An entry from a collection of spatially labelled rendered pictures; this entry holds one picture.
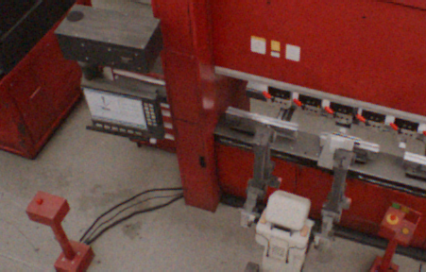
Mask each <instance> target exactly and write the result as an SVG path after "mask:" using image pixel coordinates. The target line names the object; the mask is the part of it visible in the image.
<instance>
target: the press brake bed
mask: <svg viewBox="0 0 426 272"><path fill-rule="evenodd" d="M214 146H215V156H216V169H217V179H219V183H220V185H221V188H222V191H223V194H222V196H221V198H220V202H222V203H225V205H229V206H232V207H235V208H243V207H244V203H245V202H246V201H247V195H246V191H247V182H248V180H249V179H253V166H254V148H253V147H251V146H247V145H243V144H237V143H233V142H229V141H226V139H222V138H217V137H214ZM270 160H271V161H272V162H275V163H276V165H275V168H274V171H273V172H272V175H273V176H277V177H278V178H281V184H280V187H279V189H275V188H272V187H269V186H267V193H266V196H265V198H264V199H259V198H258V200H259V203H258V208H259V209H260V210H265V209H266V208H267V205H268V200H269V197H270V196H271V195H272V194H273V193H275V192H276V191H282V192H286V193H289V194H292V195H296V196H301V197H305V198H308V199H310V200H311V208H310V210H309V214H308V218H307V219H310V220H312V221H315V227H318V228H319V227H320V224H321V220H322V218H321V217H320V214H321V210H322V206H323V202H324V201H325V200H327V196H328V193H329V192H331V191H332V184H333V178H334V176H330V170H329V169H327V168H322V167H319V166H317V164H313V163H309V162H306V161H302V160H299V159H295V158H292V157H288V156H284V155H281V154H277V153H273V152H270ZM345 183H347V186H346V190H345V193H344V196H345V197H348V198H351V202H350V207H349V210H348V211H347V210H344V209H342V212H341V216H340V219H339V222H338V223H337V222H333V223H334V224H335V226H334V229H333V230H334V233H333V235H334V236H338V237H341V238H344V239H349V240H351V241H354V242H358V243H361V244H365V245H368V246H371V247H375V248H378V249H381V250H384V251H385V250H386V246H387V243H388V240H389V239H387V238H385V237H383V236H382V235H380V234H378V232H379V228H380V225H381V223H382V221H383V218H384V216H385V214H386V212H387V210H388V208H389V206H390V201H392V200H394V201H396V202H398V203H400V204H401V205H402V206H404V207H406V208H408V209H411V210H414V211H416V212H418V213H421V216H420V218H419V221H418V218H416V217H414V216H411V215H409V214H407V213H406V214H405V215H404V217H403V219H405V220H407V221H409V222H411V223H414V224H416V223H417V221H418V223H417V229H416V231H415V233H414V235H412V238H411V240H410V242H409V244H408V246H407V248H406V247H404V246H403V245H401V244H399V243H398V244H397V248H396V251H395V254H399V255H401V256H405V257H408V258H412V259H416V260H420V261H423V262H426V194H424V193H421V192H418V191H414V190H409V189H405V188H402V187H399V186H395V185H390V184H387V183H383V181H379V180H376V179H373V178H365V177H362V176H358V175H354V174H351V173H346V177H345Z"/></svg>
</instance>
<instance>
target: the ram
mask: <svg viewBox="0 0 426 272"><path fill-rule="evenodd" d="M210 9H211V22H212V35H213V60H214V66H217V67H222V68H227V69H231V70H234V71H238V72H243V73H247V74H250V75H251V76H255V77H263V78H267V79H271V80H275V81H279V82H283V83H287V84H291V85H295V86H299V87H303V88H308V89H312V90H316V91H320V92H323V93H328V94H336V95H340V97H344V98H348V99H352V100H356V101H360V102H364V103H367V104H373V105H377V106H381V107H385V108H389V109H393V110H397V111H404V112H409V113H413V114H417V115H421V116H425V117H426V8H418V7H412V6H407V5H403V4H399V3H394V2H388V1H384V0H210ZM251 36H252V37H256V38H260V39H265V53H260V52H256V51H252V50H251ZM271 41H274V42H278V43H280V51H278V50H274V49H271ZM287 44H291V45H294V46H298V47H300V49H299V61H294V60H290V59H287V58H286V45H287ZM271 51H275V52H279V57H273V56H271ZM214 72H215V73H219V74H223V76H227V77H234V78H238V79H243V80H246V81H250V82H254V83H259V84H264V85H267V86H271V87H275V88H279V89H284V90H287V91H291V92H295V93H299V94H307V95H310V96H311V97H315V98H319V99H323V100H328V101H332V102H335V103H339V104H343V105H347V106H352V107H355V108H359V109H363V110H367V111H376V112H379V113H383V114H387V115H392V116H396V117H399V118H400V119H403V120H407V121H411V122H416V123H420V124H423V125H426V122H425V121H421V120H418V119H414V117H409V116H405V115H401V114H397V113H394V112H388V111H384V110H377V109H373V108H369V107H365V106H361V105H357V104H353V103H350V102H344V101H340V100H336V99H332V98H329V97H324V95H320V94H316V93H309V92H305V91H300V90H296V89H292V88H288V87H284V86H280V85H276V84H272V83H268V82H264V81H260V80H255V79H251V78H247V77H243V76H236V75H235V74H232V73H228V72H224V71H220V70H215V69H214Z"/></svg>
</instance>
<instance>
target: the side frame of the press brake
mask: <svg viewBox="0 0 426 272"><path fill-rule="evenodd" d="M150 2H151V7H152V14H154V18H158V19H162V20H161V25H162V36H163V43H164V48H163V49H162V51H161V61H162V71H163V78H164V84H165V90H166V95H167V102H168V108H169V112H170V119H171V125H172V130H173V136H174V143H176V149H177V154H178V160H179V171H180V177H181V183H182V189H183V194H184V200H185V205H186V206H190V207H194V208H198V209H201V210H204V211H207V212H211V213H215V210H216V208H217V206H219V203H220V198H221V196H222V194H223V191H222V188H221V185H220V183H219V179H217V169H216V156H215V146H214V136H213V131H214V129H215V127H216V125H217V123H219V121H220V119H221V116H222V114H223V112H224V111H227V109H228V107H231V108H235V109H238V110H243V111H250V98H248V97H247V95H246V86H247V84H248V81H246V80H243V79H238V78H234V77H230V76H223V74H219V73H215V72H214V60H213V35H212V22H211V9H210V0H150Z"/></svg>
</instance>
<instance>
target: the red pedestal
mask: <svg viewBox="0 0 426 272"><path fill-rule="evenodd" d="M70 210H71V208H70V206H69V202H68V200H66V198H64V197H61V196H57V195H52V194H49V193H45V192H42V191H38V192H37V194H35V196H34V197H33V198H32V200H31V201H30V204H29V205H28V206H27V208H26V214H27V216H28V217H29V219H30V220H31V221H35V222H38V223H41V224H43V225H44V226H47V227H50V228H51V229H52V231H53V232H54V234H55V236H56V238H57V240H58V242H59V244H60V248H61V250H62V252H61V254H60V255H59V257H58V258H57V260H56V261H55V263H54V264H53V265H54V266H55V269H56V272H85V271H86V270H87V268H88V265H90V264H91V262H92V260H93V258H94V256H95V253H94V252H93V249H92V246H91V245H86V244H83V243H80V242H78V241H75V240H72V239H70V240H69V239H68V237H66V234H65V232H64V230H63V228H62V226H61V221H62V220H63V218H64V217H65V215H66V214H68V212H69V211H70Z"/></svg>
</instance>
